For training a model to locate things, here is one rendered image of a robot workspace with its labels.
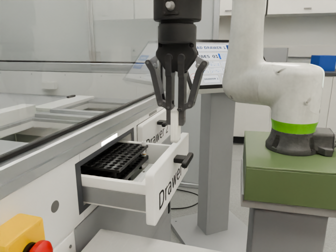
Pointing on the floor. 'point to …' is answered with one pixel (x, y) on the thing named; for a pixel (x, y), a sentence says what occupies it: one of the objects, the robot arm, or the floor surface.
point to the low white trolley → (134, 244)
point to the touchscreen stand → (214, 183)
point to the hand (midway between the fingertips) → (175, 125)
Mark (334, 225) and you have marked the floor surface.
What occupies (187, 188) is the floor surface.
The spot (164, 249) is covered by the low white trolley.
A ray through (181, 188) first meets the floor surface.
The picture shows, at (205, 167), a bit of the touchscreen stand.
